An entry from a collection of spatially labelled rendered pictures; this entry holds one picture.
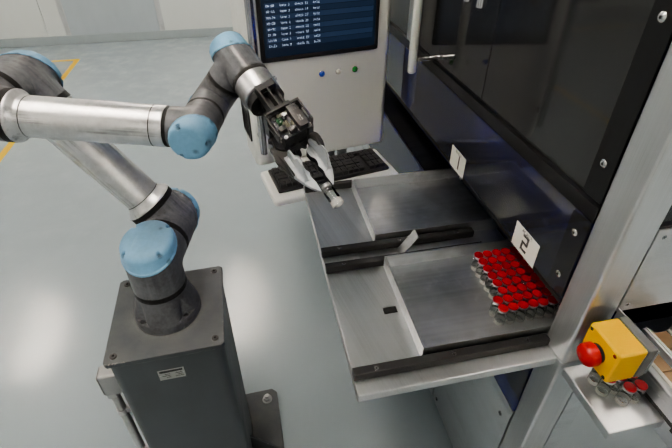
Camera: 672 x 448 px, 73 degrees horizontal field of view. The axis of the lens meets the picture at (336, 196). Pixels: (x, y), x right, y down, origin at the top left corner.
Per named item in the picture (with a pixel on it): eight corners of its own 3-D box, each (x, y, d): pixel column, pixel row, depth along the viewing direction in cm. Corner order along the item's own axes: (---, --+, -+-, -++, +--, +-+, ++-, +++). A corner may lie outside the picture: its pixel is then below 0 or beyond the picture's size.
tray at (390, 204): (457, 176, 142) (459, 166, 140) (497, 228, 121) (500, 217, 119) (351, 188, 136) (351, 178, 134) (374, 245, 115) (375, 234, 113)
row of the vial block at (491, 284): (477, 264, 109) (481, 250, 107) (516, 323, 95) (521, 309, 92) (469, 266, 109) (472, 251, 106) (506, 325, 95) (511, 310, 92)
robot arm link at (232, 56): (227, 64, 95) (249, 32, 91) (253, 101, 92) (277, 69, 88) (197, 57, 88) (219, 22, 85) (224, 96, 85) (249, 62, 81)
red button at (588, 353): (590, 349, 79) (597, 334, 77) (605, 369, 76) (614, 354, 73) (570, 353, 78) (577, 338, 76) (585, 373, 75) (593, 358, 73)
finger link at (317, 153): (333, 173, 76) (300, 135, 78) (331, 188, 81) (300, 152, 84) (347, 163, 77) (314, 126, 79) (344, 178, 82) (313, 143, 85)
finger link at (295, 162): (306, 187, 74) (281, 143, 77) (306, 201, 80) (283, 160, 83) (323, 179, 75) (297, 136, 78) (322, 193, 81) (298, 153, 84)
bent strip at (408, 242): (412, 246, 115) (415, 229, 111) (416, 254, 112) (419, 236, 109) (358, 253, 113) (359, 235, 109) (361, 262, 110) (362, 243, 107)
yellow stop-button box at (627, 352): (613, 341, 82) (627, 315, 78) (642, 376, 76) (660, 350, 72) (575, 348, 81) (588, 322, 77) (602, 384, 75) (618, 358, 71)
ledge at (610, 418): (623, 360, 90) (626, 354, 89) (675, 423, 80) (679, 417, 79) (560, 373, 88) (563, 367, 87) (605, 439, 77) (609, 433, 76)
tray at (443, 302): (513, 248, 114) (516, 237, 112) (577, 330, 94) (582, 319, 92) (383, 266, 109) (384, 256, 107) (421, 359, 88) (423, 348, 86)
